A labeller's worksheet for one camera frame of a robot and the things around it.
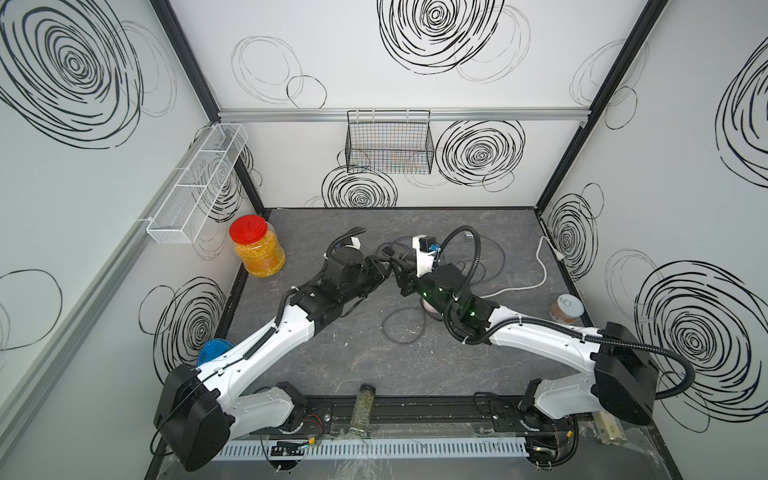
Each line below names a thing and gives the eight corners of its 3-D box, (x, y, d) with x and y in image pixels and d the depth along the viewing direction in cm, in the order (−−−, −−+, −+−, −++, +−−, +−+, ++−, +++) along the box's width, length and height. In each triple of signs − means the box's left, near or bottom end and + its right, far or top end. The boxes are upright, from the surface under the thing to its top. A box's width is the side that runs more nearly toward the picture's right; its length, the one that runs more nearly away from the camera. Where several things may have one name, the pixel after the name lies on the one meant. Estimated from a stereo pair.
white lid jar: (554, 325, 92) (563, 316, 87) (545, 303, 97) (554, 293, 92) (579, 325, 92) (589, 316, 87) (569, 303, 97) (579, 293, 92)
